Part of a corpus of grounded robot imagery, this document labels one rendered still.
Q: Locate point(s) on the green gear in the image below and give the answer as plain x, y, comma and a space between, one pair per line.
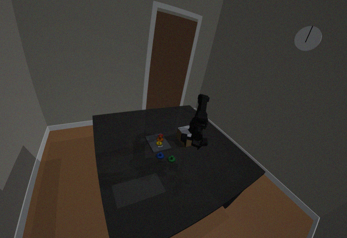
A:
171, 159

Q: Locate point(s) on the orange gear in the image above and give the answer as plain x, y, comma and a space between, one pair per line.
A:
160, 139

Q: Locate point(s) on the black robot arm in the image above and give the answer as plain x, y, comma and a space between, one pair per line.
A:
199, 120

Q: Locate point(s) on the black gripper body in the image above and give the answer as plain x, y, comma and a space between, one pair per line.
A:
184, 138

